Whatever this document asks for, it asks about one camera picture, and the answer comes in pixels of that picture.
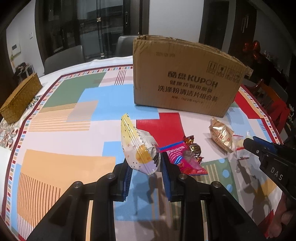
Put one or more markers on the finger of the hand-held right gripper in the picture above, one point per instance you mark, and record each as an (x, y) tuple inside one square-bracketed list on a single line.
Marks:
[(268, 143), (253, 147)]

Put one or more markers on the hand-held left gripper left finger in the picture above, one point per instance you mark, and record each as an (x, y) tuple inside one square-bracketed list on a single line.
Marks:
[(127, 183)]

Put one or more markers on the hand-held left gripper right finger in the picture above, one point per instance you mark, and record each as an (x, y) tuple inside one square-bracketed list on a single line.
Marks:
[(166, 178)]

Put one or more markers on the small white candy packet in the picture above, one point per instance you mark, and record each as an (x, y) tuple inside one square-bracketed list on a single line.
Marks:
[(238, 144)]

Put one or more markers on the pink snack packet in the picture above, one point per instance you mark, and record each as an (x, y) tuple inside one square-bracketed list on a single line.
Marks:
[(185, 160)]

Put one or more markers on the white snack packet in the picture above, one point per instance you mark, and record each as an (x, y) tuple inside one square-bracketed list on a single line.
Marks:
[(138, 148)]

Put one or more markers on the brown cardboard box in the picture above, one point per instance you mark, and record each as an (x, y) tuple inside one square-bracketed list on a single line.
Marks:
[(185, 78)]

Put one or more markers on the person's right hand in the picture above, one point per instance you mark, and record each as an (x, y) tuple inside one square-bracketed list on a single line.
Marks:
[(285, 220)]

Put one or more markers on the red cloth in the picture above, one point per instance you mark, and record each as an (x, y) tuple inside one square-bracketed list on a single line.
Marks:
[(282, 115)]

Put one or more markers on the gold snack packet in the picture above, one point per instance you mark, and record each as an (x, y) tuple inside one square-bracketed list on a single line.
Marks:
[(220, 135)]

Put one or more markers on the brown twisted candy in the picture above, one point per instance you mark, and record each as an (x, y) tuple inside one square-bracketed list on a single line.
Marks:
[(195, 149)]

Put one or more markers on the wooden chair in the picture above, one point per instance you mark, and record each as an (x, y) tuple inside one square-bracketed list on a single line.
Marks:
[(261, 92)]

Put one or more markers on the grey dining chair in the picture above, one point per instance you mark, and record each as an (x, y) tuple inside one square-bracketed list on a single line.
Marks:
[(278, 89), (124, 46), (64, 60)]

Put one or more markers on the red balloons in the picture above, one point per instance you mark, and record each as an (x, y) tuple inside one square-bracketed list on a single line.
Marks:
[(253, 49)]

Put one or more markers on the floral patterned mat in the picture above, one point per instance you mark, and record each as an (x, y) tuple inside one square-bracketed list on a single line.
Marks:
[(9, 134)]

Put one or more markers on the woven wicker box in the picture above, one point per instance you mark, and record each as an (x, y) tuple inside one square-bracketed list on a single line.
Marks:
[(20, 97)]

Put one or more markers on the white shelf rack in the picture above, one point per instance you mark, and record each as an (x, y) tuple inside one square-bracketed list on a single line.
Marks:
[(24, 71)]

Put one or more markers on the glass sliding door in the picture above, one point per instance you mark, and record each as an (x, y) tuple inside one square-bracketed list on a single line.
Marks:
[(92, 27)]

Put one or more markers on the white wall intercom panel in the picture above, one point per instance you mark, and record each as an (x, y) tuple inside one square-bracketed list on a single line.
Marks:
[(16, 49)]

